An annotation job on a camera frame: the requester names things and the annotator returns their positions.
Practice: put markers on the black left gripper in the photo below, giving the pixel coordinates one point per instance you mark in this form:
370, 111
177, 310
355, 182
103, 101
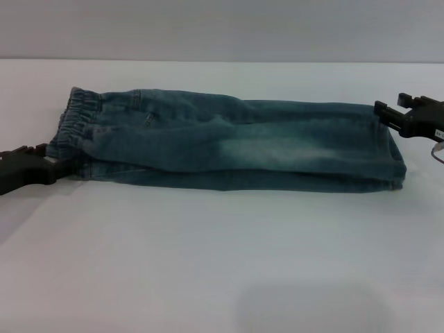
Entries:
24, 170

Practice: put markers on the blue denim shorts basketball print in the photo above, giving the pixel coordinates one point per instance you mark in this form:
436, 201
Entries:
225, 149

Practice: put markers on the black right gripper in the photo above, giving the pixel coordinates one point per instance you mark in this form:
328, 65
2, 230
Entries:
426, 119

